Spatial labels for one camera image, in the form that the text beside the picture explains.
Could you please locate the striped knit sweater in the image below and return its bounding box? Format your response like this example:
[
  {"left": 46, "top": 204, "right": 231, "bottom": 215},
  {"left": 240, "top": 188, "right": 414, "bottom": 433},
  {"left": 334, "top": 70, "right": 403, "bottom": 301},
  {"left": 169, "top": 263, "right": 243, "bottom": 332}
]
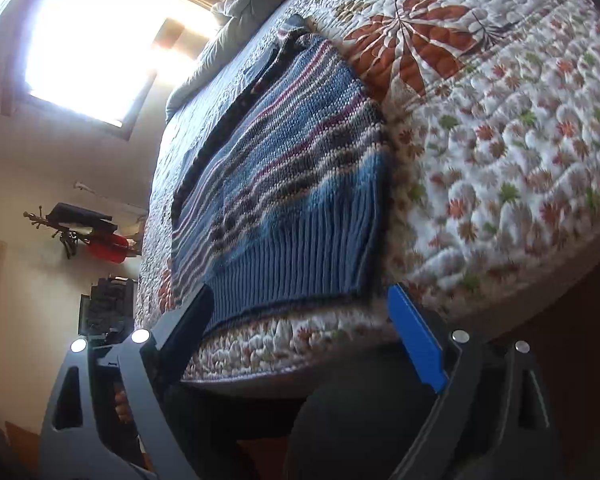
[{"left": 171, "top": 15, "right": 390, "bottom": 334}]

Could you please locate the black jacket on chair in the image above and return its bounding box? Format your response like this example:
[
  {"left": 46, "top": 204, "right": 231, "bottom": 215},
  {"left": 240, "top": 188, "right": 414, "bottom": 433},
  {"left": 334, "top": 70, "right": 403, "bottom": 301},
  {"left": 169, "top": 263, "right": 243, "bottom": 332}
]
[{"left": 78, "top": 276, "right": 136, "bottom": 346}]

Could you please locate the wooden coat rack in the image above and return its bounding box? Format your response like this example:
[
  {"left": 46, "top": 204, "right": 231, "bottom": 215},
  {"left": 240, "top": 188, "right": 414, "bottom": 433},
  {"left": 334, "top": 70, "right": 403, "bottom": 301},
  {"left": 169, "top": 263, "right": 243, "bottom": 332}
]
[{"left": 21, "top": 204, "right": 144, "bottom": 261}]

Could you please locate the black jacket on rack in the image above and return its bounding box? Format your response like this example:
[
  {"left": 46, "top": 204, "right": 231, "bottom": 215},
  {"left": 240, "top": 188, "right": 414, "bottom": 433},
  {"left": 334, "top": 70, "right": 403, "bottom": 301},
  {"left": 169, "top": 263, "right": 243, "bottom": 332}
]
[{"left": 45, "top": 203, "right": 118, "bottom": 234}]

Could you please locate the wooden framed window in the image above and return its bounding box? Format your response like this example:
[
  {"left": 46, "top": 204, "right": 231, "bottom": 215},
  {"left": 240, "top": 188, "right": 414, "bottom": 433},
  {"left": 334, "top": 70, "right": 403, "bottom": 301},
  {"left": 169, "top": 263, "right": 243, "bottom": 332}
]
[{"left": 0, "top": 0, "right": 221, "bottom": 139}]

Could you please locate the floral quilted bedspread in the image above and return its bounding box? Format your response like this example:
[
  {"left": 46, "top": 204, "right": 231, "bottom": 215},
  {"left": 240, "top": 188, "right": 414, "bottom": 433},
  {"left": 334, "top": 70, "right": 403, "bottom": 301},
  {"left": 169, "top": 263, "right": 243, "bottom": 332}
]
[{"left": 132, "top": 0, "right": 600, "bottom": 386}]

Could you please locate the grey comforter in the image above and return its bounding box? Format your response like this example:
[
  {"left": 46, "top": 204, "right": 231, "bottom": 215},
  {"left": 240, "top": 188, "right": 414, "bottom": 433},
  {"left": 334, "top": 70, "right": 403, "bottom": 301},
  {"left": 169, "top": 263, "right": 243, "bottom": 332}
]
[{"left": 166, "top": 0, "right": 283, "bottom": 124}]

